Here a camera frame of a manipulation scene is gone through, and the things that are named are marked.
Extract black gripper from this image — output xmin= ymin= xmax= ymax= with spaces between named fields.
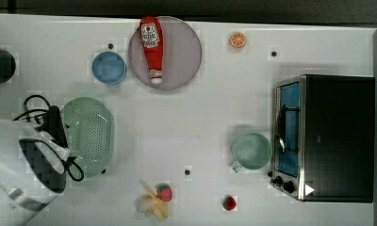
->
xmin=41 ymin=105 xmax=68 ymax=148

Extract green oval strainer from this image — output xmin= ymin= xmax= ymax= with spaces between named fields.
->
xmin=61 ymin=97 xmax=114 ymax=179

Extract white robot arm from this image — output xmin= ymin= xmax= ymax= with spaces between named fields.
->
xmin=0 ymin=106 xmax=70 ymax=226

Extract black cylindrical cup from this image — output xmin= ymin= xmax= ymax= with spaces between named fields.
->
xmin=0 ymin=49 xmax=16 ymax=84

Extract blue small bowl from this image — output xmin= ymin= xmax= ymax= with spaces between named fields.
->
xmin=91 ymin=52 xmax=127 ymax=85

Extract peeled toy banana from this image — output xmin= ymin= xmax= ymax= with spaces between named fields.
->
xmin=137 ymin=185 xmax=170 ymax=223

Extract toy strawberry beside banana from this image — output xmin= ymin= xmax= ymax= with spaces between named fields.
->
xmin=156 ymin=184 xmax=172 ymax=202

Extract red ketchup bottle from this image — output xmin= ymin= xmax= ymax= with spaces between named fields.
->
xmin=139 ymin=16 xmax=164 ymax=85

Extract grey round plate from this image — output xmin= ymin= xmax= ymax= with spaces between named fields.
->
xmin=128 ymin=16 xmax=202 ymax=90

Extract lone toy strawberry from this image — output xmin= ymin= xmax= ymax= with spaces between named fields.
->
xmin=222 ymin=195 xmax=237 ymax=211

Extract green mug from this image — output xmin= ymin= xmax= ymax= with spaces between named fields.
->
xmin=231 ymin=132 xmax=272 ymax=173

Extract toy orange slice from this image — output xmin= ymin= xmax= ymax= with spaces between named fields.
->
xmin=230 ymin=32 xmax=247 ymax=48

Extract black toaster oven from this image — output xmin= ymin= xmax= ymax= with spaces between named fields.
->
xmin=269 ymin=74 xmax=375 ymax=203

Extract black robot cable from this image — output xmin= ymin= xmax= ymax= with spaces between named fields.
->
xmin=12 ymin=94 xmax=85 ymax=183

